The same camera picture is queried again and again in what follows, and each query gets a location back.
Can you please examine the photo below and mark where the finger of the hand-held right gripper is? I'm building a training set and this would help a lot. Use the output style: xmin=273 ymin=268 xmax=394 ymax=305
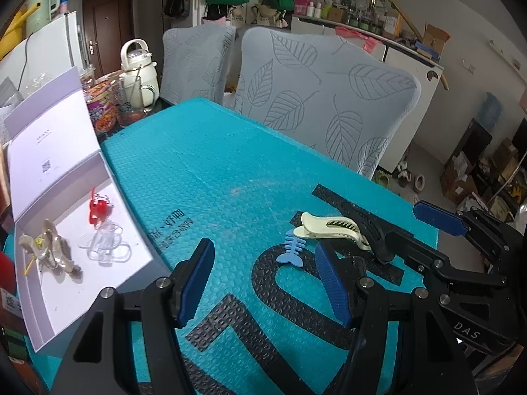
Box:
xmin=381 ymin=229 xmax=509 ymax=291
xmin=413 ymin=201 xmax=515 ymax=256

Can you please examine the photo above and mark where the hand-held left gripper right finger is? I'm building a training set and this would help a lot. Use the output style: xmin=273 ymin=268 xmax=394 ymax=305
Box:
xmin=314 ymin=240 xmax=478 ymax=395

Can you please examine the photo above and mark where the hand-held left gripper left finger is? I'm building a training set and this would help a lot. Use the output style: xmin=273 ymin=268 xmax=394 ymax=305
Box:
xmin=51 ymin=238 xmax=217 ymax=395

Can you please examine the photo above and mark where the blue fishbone hair clip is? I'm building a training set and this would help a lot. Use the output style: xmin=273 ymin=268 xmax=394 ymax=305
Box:
xmin=276 ymin=228 xmax=307 ymax=266

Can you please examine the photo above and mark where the cream claw hair clip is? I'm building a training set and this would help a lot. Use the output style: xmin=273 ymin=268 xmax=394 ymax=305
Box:
xmin=293 ymin=211 xmax=371 ymax=251

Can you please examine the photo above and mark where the black claw hair clip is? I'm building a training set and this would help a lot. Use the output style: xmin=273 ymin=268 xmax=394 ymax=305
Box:
xmin=342 ymin=208 xmax=396 ymax=264

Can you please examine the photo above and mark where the clear hair clip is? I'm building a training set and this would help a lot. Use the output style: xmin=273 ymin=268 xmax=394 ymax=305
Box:
xmin=84 ymin=220 xmax=132 ymax=264

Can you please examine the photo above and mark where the red flower hair clip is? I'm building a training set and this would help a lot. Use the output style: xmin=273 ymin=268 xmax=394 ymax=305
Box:
xmin=88 ymin=187 xmax=114 ymax=225

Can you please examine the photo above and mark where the pearl wavy hair clip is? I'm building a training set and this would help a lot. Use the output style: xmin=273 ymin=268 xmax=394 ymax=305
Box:
xmin=18 ymin=219 xmax=83 ymax=282

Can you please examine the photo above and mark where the yellow-green hair clip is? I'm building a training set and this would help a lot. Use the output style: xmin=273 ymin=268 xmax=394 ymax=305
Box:
xmin=25 ymin=234 xmax=49 ymax=276

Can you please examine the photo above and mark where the white gift box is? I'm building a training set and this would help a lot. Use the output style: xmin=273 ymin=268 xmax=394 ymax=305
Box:
xmin=4 ymin=67 xmax=171 ymax=352

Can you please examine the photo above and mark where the pile of cardboard boxes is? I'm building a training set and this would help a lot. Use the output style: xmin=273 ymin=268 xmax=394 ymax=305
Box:
xmin=440 ymin=119 xmax=527 ymax=223

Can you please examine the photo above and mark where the white cabinet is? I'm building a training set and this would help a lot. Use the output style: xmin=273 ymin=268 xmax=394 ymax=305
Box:
xmin=290 ymin=14 xmax=444 ymax=173

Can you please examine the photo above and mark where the teal bubble mat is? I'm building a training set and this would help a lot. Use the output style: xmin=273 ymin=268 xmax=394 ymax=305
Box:
xmin=2 ymin=98 xmax=439 ymax=395

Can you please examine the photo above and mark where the grey leaf-pattern chair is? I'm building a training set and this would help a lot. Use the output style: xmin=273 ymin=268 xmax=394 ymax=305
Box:
xmin=233 ymin=27 xmax=423 ymax=179
xmin=160 ymin=25 xmax=236 ymax=105

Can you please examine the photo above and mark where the open cardboard box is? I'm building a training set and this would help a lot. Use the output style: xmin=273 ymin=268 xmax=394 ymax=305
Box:
xmin=422 ymin=24 xmax=451 ymax=56

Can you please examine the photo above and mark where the pink plastic bag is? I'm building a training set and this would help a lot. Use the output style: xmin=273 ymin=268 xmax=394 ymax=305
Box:
xmin=335 ymin=26 xmax=379 ymax=52

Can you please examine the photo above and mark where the glass mug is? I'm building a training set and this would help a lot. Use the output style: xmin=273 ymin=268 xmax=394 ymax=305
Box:
xmin=111 ymin=78 xmax=159 ymax=128

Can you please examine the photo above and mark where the red canister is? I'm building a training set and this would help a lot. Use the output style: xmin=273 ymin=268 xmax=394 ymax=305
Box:
xmin=0 ymin=251 xmax=15 ymax=293

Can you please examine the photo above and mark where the instant noodle cup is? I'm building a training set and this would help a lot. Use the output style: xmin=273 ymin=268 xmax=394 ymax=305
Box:
xmin=82 ymin=75 xmax=120 ymax=133

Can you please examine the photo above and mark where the long wooden stick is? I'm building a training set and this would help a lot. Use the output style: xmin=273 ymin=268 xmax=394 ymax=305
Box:
xmin=354 ymin=0 xmax=449 ymax=91

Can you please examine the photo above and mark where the row of bottles and jars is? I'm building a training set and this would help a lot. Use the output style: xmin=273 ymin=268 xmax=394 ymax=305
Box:
xmin=294 ymin=0 xmax=402 ymax=38

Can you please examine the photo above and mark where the brown door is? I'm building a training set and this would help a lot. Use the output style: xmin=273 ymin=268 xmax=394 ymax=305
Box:
xmin=82 ymin=0 xmax=136 ymax=77

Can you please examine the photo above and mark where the white fridge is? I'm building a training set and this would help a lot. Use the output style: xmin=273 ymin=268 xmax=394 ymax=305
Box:
xmin=0 ymin=10 xmax=85 ymax=91

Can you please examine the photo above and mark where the yellow pot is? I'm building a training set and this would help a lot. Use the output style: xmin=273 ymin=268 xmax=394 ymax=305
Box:
xmin=0 ymin=2 xmax=44 ymax=60

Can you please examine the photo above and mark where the pale green kettle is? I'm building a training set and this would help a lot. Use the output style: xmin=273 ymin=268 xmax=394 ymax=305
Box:
xmin=25 ymin=0 xmax=62 ymax=36

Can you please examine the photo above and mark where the white handled teapot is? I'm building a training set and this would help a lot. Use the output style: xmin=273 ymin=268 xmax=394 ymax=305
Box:
xmin=119 ymin=38 xmax=160 ymax=112

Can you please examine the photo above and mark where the black power cable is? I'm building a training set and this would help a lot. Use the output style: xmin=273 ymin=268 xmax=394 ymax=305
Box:
xmin=18 ymin=35 xmax=31 ymax=87

